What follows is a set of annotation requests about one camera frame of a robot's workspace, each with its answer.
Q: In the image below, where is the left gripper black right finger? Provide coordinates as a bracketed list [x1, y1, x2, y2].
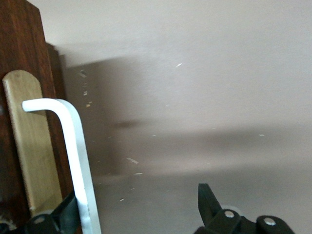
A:
[195, 183, 295, 234]

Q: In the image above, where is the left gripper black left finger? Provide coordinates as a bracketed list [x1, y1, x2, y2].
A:
[24, 191, 82, 234]

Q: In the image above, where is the dark brown wooden cabinet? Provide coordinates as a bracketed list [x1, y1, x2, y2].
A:
[45, 42, 75, 198]

